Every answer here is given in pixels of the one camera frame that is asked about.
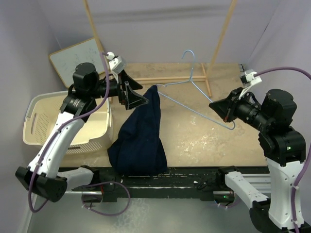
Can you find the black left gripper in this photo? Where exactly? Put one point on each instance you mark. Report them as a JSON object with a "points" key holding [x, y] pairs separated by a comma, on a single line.
{"points": [[130, 98]]}

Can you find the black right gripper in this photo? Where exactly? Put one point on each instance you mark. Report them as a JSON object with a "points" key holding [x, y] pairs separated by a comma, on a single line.
{"points": [[226, 107]]}

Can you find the light blue wire hanger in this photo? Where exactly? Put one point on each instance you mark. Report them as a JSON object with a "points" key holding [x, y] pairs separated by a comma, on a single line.
{"points": [[190, 80]]}

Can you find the navy blue t shirt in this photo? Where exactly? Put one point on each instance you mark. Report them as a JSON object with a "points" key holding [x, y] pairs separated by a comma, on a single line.
{"points": [[138, 149]]}

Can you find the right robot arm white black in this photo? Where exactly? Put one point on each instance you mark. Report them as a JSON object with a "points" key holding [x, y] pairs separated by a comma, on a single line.
{"points": [[285, 151]]}

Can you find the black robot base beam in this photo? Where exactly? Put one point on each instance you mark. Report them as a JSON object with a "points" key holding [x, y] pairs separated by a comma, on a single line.
{"points": [[176, 183]]}

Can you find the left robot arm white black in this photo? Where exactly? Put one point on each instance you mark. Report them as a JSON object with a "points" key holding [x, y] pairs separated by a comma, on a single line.
{"points": [[85, 96]]}

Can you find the cream plastic laundry basket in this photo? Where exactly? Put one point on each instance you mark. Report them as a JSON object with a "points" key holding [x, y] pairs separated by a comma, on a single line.
{"points": [[41, 116]]}

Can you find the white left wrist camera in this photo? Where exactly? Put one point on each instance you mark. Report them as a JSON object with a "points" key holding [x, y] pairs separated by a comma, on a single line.
{"points": [[116, 63]]}

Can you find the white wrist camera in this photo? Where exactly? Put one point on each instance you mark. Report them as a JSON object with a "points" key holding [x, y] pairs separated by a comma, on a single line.
{"points": [[249, 79], [116, 63]]}

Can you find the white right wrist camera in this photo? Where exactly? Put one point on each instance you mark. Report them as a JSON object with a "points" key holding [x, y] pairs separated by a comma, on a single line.
{"points": [[249, 79]]}

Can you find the small whiteboard wooden frame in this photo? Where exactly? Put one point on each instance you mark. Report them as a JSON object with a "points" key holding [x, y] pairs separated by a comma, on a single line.
{"points": [[66, 60]]}

